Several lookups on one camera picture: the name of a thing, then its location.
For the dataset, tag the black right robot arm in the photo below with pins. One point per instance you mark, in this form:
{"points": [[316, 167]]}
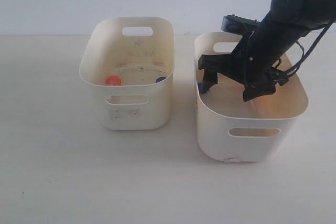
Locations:
{"points": [[310, 14]]}

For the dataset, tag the orange-capped tube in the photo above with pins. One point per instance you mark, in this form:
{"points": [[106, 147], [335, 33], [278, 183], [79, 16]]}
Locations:
{"points": [[113, 81]]}

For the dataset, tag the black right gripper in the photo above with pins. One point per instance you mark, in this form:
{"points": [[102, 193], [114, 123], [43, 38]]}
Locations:
{"points": [[253, 56]]}

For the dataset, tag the cream plastic bin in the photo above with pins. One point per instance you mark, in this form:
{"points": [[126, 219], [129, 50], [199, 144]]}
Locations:
{"points": [[138, 50], [229, 128]]}

